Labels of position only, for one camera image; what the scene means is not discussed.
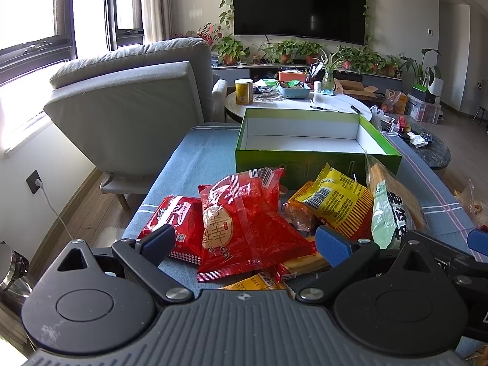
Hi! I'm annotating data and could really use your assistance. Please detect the yellow snack packet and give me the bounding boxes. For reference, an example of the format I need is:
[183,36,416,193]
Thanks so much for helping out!
[223,252,329,291]

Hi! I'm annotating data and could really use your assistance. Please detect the yellow red snack bag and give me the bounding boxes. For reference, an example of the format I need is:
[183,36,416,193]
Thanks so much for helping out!
[294,163,373,240]

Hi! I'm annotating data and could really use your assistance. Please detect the small red snack bag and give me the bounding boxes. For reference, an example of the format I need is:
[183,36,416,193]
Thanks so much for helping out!
[137,196,203,265]

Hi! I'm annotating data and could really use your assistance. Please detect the toast bread clear bag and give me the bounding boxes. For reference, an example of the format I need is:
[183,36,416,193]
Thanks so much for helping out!
[366,155,426,249]

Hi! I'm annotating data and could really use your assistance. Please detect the orange bread snack pack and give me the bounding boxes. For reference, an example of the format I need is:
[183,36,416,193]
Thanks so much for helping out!
[281,181,319,236]

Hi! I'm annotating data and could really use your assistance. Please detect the large red snack bag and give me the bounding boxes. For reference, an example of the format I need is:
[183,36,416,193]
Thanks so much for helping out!
[197,168,314,282]

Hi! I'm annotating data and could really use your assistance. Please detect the dark marble round table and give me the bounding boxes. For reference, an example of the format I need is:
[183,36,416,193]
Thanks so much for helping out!
[380,113,453,171]

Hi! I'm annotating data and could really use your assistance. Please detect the green cardboard box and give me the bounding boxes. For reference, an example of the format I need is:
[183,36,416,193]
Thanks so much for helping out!
[235,108,402,189]

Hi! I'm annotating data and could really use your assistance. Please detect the clear plastic storage bin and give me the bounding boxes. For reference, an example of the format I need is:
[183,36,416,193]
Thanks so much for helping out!
[408,93,442,124]

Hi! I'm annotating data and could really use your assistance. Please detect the black marker pen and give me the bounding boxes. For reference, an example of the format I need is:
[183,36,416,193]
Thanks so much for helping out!
[350,105,361,114]

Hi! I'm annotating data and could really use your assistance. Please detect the grey armchair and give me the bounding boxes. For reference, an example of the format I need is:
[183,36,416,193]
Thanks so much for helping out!
[44,37,228,210]

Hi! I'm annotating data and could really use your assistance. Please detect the white round coffee table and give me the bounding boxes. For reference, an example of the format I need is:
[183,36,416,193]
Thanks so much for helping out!
[224,86,372,123]

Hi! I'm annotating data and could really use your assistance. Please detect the open cardboard box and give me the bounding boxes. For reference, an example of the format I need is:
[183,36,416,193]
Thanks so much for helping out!
[334,79,378,100]

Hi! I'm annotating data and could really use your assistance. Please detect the large leafy floor plant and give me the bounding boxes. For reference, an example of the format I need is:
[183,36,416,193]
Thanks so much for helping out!
[400,48,442,88]

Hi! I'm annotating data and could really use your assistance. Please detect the blue tray with items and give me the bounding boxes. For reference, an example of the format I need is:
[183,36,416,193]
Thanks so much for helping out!
[277,83,310,99]

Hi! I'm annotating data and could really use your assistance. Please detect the glass vase with plant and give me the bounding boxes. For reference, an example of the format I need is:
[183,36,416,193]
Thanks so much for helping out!
[318,49,344,94]

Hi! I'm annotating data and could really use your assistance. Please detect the red flower decoration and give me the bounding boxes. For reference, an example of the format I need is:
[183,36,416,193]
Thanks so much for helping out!
[196,22,223,46]

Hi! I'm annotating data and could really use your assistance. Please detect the wall socket with cable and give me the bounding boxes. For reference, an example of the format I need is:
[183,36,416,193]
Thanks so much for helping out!
[26,169,77,243]

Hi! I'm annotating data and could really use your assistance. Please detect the black wall television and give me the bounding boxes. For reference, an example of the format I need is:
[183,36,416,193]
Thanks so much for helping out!
[233,0,366,45]

